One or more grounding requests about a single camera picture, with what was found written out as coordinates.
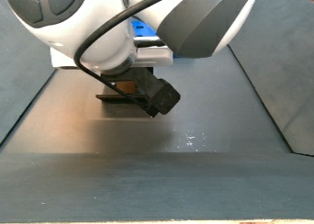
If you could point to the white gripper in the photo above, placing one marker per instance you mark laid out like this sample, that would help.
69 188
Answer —
62 61

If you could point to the brown round cylinder peg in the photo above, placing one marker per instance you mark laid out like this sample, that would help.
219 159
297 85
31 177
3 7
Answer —
128 87

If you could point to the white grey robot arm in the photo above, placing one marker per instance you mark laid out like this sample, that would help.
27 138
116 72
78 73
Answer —
194 27

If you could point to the blue shape sorter board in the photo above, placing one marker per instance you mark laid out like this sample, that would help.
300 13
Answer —
144 27

